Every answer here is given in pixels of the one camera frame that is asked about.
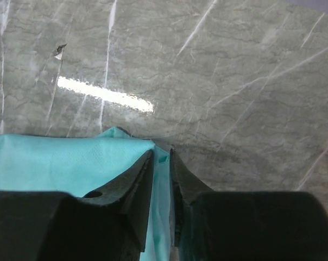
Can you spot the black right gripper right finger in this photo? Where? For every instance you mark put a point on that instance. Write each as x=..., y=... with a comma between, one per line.
x=252, y=225

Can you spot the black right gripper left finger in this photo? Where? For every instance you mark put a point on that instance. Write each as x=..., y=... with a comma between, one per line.
x=108, y=223

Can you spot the teal t shirt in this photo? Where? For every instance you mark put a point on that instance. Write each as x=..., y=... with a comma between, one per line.
x=79, y=165

